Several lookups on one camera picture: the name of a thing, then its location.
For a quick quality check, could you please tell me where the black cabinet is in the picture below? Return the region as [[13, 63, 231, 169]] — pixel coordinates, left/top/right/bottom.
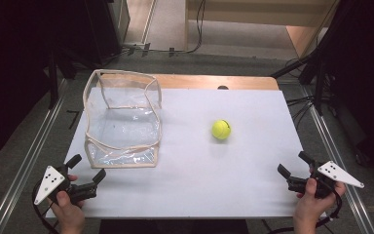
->
[[56, 0, 131, 66]]

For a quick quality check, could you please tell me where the person's left hand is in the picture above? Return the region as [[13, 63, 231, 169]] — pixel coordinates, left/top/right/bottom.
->
[[50, 175, 86, 234]]

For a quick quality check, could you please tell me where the wooden table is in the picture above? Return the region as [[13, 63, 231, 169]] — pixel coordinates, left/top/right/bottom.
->
[[98, 73, 280, 92]]

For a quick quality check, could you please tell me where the person's right hand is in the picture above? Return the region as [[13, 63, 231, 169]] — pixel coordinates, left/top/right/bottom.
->
[[293, 177, 347, 234]]

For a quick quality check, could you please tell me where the clear plastic bag beige trim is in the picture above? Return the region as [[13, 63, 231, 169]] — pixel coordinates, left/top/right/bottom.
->
[[83, 68, 163, 170]]

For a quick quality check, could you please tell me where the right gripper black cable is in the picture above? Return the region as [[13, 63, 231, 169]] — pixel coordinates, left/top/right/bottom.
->
[[266, 189, 344, 234]]

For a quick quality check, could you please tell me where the metal floor rail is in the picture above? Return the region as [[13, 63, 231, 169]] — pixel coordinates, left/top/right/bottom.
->
[[0, 79, 68, 234], [300, 85, 374, 234]]

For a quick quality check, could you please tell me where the bundle of black floor cables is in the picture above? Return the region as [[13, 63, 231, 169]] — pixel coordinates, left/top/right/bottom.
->
[[285, 95, 317, 128]]

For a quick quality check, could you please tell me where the black tripod stand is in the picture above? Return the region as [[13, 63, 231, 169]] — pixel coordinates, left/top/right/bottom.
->
[[270, 48, 326, 115]]

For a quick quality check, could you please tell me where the white board sheet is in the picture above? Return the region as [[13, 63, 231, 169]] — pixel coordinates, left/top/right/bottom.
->
[[45, 88, 327, 219]]

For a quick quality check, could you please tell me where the black stand leg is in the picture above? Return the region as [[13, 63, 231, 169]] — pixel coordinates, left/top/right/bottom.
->
[[46, 48, 60, 110]]

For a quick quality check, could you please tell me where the light wooden furniture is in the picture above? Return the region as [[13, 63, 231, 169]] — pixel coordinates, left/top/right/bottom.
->
[[184, 0, 339, 60]]

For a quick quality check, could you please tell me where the yellow tennis ball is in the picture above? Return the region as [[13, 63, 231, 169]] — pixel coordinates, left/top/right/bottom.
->
[[211, 119, 232, 141]]

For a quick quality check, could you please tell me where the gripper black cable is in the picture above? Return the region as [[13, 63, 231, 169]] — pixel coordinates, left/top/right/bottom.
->
[[31, 181, 61, 234], [266, 189, 344, 234]]

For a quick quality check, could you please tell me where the dark curtain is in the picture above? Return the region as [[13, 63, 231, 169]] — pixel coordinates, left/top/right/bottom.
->
[[319, 0, 374, 175], [0, 0, 61, 165]]

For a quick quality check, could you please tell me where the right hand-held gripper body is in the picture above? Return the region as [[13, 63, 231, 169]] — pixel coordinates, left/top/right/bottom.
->
[[286, 160, 365, 199]]

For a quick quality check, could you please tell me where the hanging black cable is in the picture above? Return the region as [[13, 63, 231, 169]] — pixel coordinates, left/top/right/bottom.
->
[[187, 0, 207, 55]]

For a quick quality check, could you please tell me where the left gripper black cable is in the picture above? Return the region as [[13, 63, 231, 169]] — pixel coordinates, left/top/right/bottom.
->
[[31, 181, 61, 234]]

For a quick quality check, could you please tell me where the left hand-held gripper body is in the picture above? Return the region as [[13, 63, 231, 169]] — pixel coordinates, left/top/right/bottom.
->
[[33, 164, 97, 206]]

